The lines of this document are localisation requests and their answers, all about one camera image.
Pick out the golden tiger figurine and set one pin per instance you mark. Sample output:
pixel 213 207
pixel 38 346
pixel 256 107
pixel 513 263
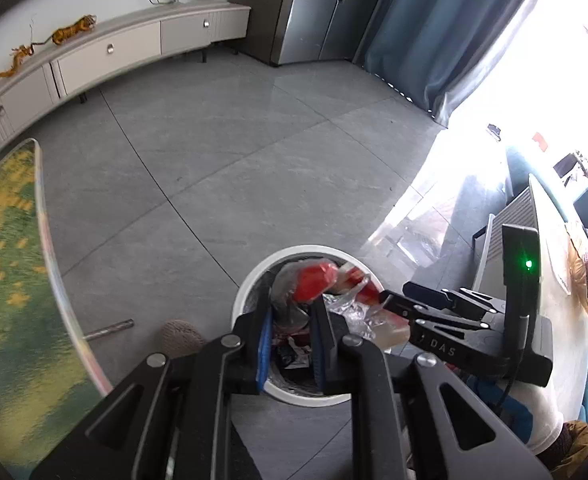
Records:
pixel 71 32

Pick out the small black object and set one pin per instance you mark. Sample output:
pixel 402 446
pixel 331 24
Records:
pixel 495 131

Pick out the white television cabinet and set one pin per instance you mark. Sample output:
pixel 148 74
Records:
pixel 124 45

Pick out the white trash bin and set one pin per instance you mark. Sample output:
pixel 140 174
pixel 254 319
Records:
pixel 244 295

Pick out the person's right hand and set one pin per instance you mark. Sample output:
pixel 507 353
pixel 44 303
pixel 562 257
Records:
pixel 504 410

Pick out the golden dragon figurine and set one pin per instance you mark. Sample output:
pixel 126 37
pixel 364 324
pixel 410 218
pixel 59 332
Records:
pixel 4 75

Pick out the small red object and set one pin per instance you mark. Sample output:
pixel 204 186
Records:
pixel 539 141

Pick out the blue curtain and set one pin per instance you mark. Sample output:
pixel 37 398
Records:
pixel 434 35

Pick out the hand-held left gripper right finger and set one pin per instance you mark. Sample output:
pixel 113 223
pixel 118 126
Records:
pixel 321 355

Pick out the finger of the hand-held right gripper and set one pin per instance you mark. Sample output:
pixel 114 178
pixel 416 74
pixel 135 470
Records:
pixel 409 307
pixel 454 297

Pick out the red snack wrapper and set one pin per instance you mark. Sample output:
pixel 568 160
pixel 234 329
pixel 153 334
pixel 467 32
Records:
pixel 314 280

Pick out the beige lace cloth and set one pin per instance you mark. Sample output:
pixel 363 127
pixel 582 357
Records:
pixel 581 270

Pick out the grey refrigerator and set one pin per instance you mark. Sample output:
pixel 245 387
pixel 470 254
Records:
pixel 299 10

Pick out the brown knitted pouf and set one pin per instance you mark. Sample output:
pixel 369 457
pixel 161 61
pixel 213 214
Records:
pixel 181 330

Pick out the white side table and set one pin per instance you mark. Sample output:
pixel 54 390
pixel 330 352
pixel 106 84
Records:
pixel 554 270

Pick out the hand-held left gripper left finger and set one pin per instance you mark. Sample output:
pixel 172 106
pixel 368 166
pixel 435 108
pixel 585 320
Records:
pixel 264 345

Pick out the floral printed table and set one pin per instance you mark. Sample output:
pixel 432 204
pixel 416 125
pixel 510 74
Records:
pixel 14 285

